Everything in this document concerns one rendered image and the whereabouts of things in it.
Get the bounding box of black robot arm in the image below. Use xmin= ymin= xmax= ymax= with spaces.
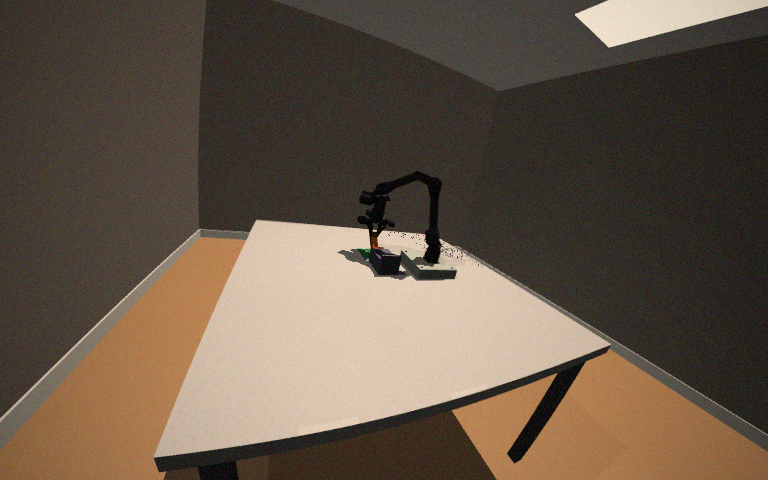
xmin=359 ymin=171 xmax=442 ymax=264

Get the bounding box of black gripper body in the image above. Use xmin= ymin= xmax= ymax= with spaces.
xmin=357 ymin=207 xmax=395 ymax=227

